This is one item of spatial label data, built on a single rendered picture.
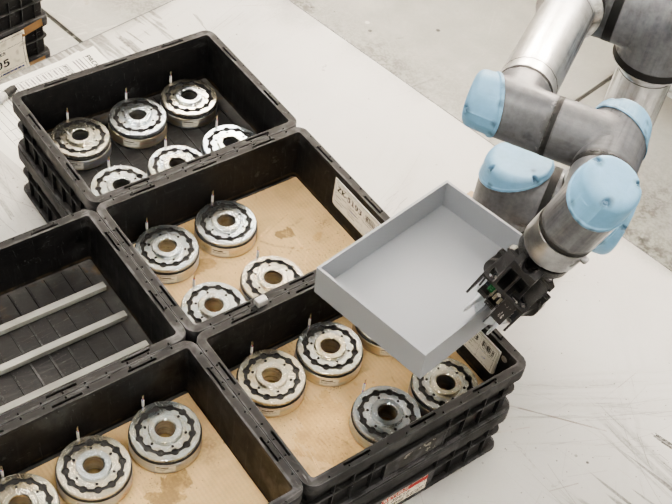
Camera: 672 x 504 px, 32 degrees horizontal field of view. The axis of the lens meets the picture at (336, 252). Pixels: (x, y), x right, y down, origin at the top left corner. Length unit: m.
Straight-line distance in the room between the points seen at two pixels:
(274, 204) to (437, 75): 1.73
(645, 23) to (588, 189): 0.47
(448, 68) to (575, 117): 2.34
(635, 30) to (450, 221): 0.38
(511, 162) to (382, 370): 0.44
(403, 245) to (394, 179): 0.60
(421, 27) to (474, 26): 0.18
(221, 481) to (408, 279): 0.39
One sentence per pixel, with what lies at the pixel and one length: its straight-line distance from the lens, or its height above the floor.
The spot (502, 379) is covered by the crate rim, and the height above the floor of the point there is 0.93.
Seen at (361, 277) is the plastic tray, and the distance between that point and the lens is 1.65.
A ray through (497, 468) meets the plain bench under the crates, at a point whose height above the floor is 0.70.
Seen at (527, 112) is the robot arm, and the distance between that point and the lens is 1.41.
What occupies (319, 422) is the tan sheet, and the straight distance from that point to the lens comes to 1.76.
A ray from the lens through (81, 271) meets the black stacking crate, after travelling 1.93.
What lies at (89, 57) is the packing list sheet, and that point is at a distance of 2.51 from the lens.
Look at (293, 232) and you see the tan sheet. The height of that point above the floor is 0.83.
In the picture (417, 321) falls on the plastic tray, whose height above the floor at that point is 1.05.
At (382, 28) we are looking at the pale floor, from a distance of 3.84.
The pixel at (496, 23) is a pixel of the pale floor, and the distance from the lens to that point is 3.96.
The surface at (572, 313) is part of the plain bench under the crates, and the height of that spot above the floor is 0.70.
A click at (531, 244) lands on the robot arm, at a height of 1.29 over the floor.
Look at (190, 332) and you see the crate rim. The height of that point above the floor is 0.93.
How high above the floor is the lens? 2.28
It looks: 47 degrees down
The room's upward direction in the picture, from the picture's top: 9 degrees clockwise
